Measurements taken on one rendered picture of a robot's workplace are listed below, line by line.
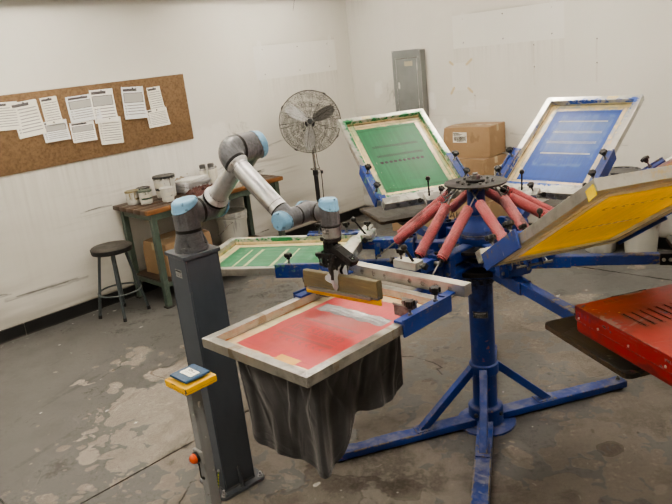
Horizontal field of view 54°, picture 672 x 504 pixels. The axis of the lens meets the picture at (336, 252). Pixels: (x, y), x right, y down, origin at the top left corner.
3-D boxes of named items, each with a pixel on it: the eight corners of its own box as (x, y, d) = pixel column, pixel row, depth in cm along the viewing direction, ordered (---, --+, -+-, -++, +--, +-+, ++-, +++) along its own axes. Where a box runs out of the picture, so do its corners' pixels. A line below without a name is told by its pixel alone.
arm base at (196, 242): (168, 251, 297) (164, 229, 294) (198, 242, 306) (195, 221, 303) (184, 256, 285) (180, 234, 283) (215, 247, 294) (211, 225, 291)
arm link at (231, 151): (210, 133, 257) (289, 218, 242) (231, 128, 265) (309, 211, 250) (201, 155, 264) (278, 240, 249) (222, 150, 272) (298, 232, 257)
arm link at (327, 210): (325, 195, 258) (342, 196, 252) (328, 222, 261) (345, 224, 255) (312, 199, 252) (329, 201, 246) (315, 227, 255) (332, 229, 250)
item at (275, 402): (326, 482, 235) (312, 373, 223) (247, 441, 266) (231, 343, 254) (332, 478, 237) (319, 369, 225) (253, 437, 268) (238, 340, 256)
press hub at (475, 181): (499, 450, 329) (488, 183, 291) (435, 426, 356) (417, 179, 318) (537, 416, 355) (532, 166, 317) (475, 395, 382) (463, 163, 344)
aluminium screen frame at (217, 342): (307, 388, 212) (306, 377, 211) (203, 347, 252) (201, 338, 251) (450, 307, 265) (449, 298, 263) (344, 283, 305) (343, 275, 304)
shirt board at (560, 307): (734, 370, 211) (736, 347, 209) (626, 399, 202) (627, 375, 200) (515, 260, 336) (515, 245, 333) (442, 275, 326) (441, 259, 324)
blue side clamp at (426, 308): (405, 338, 244) (403, 320, 242) (394, 335, 247) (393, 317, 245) (452, 310, 264) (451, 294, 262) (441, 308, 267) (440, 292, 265)
